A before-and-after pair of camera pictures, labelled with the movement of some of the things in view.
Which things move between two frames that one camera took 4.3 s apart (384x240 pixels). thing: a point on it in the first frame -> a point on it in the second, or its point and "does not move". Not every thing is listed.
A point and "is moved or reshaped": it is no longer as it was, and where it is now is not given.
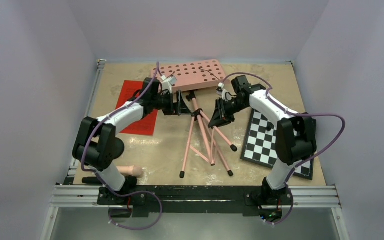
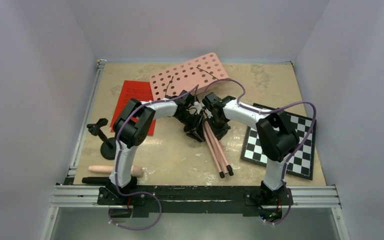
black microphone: [91, 180] does not move
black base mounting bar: [190, 199] does not move
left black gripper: [182, 108] -> [195, 130]
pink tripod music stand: [214, 146] is moved or reshaped
